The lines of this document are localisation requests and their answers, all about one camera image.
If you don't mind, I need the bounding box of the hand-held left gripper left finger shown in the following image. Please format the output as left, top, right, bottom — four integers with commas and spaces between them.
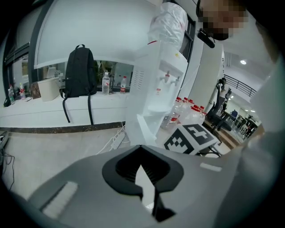
27, 145, 160, 227

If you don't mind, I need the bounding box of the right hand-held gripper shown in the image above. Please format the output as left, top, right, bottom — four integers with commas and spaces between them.
163, 123, 220, 155

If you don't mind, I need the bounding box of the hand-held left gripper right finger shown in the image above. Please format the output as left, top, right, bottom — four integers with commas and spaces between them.
141, 145, 240, 228

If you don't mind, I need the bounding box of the white appliance box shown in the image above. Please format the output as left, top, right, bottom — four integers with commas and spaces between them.
125, 40, 189, 148

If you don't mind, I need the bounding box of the clear bottle white label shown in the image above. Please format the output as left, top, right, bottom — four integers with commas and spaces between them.
102, 71, 111, 96

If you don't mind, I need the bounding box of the large clear water jug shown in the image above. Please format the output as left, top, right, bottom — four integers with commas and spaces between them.
147, 1, 188, 49

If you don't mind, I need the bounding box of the black office chair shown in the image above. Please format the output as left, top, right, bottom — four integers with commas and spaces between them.
205, 101, 235, 133

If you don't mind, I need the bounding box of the white power strip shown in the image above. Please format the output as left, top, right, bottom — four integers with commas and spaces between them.
109, 128, 126, 151

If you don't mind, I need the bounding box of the black balcony railing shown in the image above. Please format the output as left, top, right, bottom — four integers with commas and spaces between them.
223, 73, 257, 98

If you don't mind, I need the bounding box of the person's beige t-shirt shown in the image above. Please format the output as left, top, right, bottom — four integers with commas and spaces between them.
251, 20, 284, 134

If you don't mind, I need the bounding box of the small red label bottle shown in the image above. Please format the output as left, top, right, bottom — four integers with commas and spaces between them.
119, 76, 128, 94

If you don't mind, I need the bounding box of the white window sill ledge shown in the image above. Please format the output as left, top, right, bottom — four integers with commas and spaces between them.
0, 90, 130, 130

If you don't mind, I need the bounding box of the white plastic bin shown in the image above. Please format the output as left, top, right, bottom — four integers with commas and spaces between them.
37, 76, 61, 102

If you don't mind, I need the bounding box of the brown patterned bag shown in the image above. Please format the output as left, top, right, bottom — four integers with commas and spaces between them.
29, 81, 42, 100

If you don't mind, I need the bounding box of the small plastic drink bottle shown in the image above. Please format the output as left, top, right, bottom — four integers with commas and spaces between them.
19, 82, 27, 100

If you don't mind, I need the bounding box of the black backpack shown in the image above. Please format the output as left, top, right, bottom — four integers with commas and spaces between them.
60, 44, 99, 126

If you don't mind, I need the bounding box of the person's head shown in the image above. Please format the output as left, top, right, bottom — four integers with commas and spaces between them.
195, 0, 250, 41

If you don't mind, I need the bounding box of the green label bottle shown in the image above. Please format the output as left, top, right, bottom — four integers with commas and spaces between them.
7, 84, 16, 106

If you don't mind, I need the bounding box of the black framed window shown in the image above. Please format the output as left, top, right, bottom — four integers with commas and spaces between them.
2, 0, 197, 94

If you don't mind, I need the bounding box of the white power cable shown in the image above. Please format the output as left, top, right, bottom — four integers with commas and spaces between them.
95, 124, 130, 156

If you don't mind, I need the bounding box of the black head-worn camera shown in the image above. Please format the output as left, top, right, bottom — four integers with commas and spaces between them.
196, 27, 216, 49

